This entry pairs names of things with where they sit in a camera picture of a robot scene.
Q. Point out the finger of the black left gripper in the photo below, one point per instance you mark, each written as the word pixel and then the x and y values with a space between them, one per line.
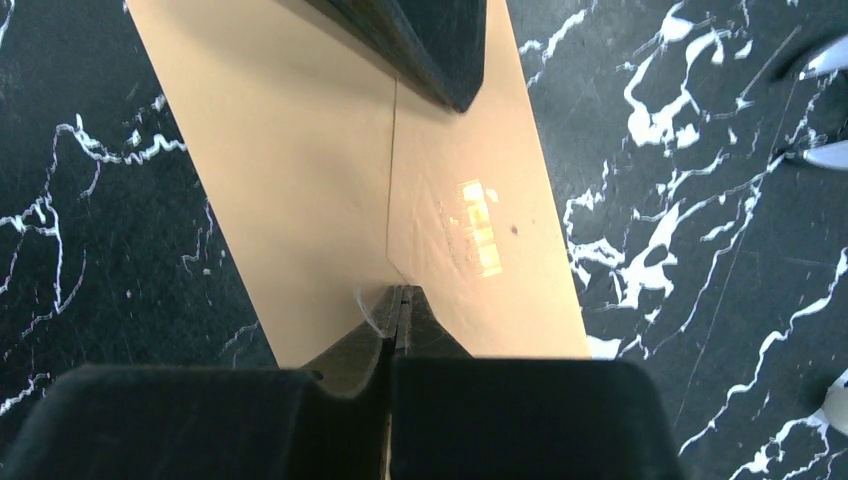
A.
pixel 439 45

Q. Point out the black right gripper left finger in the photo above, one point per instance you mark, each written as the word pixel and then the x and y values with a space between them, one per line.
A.
pixel 325 420

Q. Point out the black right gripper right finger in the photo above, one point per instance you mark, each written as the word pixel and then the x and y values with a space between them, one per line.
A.
pixel 454 416

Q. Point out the orange paper envelope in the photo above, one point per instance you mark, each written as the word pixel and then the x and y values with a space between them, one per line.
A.
pixel 332 179

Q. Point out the silver open-end wrench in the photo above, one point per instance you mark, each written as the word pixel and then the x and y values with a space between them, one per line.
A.
pixel 819 140

